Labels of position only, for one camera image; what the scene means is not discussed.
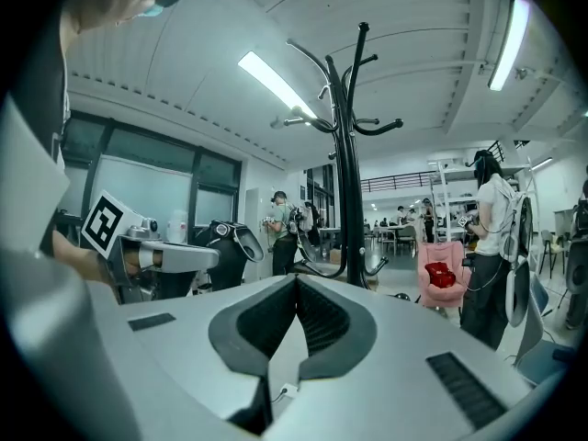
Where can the person's left forearm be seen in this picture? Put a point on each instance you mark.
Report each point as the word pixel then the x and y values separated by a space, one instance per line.
pixel 78 260

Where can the black framed window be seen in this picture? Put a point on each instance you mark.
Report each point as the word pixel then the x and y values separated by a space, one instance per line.
pixel 147 186

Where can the pink armchair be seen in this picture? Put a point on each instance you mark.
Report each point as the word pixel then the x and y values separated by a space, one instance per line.
pixel 445 297

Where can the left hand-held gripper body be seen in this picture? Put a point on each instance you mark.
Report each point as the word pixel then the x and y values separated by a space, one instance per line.
pixel 103 223

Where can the black coat rack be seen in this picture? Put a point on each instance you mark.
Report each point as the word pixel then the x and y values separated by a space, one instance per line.
pixel 349 200

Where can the white lockers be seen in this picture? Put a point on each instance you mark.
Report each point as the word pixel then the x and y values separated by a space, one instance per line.
pixel 255 228

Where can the person's left hand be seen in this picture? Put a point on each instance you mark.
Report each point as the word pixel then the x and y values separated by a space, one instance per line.
pixel 131 263

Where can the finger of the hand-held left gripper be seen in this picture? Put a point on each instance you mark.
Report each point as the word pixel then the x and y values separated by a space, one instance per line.
pixel 188 258

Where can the red bag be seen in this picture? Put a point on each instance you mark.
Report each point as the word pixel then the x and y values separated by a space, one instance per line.
pixel 440 274

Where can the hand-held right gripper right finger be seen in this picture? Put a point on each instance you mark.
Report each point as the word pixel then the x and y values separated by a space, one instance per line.
pixel 390 384

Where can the white plastic container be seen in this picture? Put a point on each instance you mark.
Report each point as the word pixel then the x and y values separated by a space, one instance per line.
pixel 178 228

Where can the person's head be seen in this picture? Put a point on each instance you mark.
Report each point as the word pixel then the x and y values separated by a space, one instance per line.
pixel 101 3

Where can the long ceiling light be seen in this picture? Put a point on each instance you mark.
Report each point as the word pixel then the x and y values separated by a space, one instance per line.
pixel 271 78
pixel 510 39

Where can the silver fisheye camera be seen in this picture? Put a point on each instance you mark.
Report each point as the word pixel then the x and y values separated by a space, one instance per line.
pixel 146 228

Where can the blue chair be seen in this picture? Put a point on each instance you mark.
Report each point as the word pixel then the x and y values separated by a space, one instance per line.
pixel 546 361

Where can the black stair railing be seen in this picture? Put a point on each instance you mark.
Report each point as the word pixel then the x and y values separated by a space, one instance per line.
pixel 496 150

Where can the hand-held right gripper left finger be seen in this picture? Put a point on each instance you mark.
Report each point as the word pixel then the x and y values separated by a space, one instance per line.
pixel 184 361

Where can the black mezzanine railing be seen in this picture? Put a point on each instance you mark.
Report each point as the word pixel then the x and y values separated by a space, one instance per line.
pixel 395 178

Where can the person's black shirt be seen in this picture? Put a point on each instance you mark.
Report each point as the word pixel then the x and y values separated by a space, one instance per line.
pixel 41 99

